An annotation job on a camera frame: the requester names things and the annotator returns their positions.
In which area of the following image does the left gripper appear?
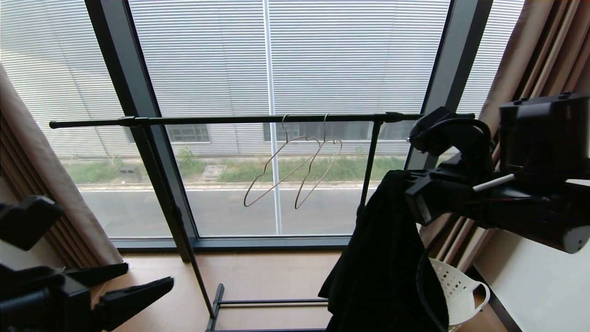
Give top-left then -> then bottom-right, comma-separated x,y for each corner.
0,262 -> 175,332

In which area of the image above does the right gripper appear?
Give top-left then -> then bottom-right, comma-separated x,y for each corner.
404,169 -> 503,227

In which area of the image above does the black knitted garment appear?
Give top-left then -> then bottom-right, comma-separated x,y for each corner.
318,170 -> 450,332

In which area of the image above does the pink clothes hanger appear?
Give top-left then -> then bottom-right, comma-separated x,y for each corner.
295,113 -> 343,209
243,114 -> 322,208

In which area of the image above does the white laundry basket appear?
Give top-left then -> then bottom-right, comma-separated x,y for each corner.
429,257 -> 490,330

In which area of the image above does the black clothes rack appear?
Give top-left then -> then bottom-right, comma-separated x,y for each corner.
49,112 -> 475,332

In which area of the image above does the brown curtain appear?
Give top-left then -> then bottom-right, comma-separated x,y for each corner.
417,0 -> 590,273
0,65 -> 124,270

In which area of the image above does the window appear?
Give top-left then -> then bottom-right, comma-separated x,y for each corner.
0,0 -> 526,252

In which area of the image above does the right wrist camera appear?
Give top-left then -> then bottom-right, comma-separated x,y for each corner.
408,107 -> 495,176

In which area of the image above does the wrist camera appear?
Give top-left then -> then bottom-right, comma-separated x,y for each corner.
0,196 -> 65,252
408,107 -> 495,176

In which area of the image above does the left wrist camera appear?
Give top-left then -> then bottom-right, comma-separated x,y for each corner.
0,196 -> 65,252

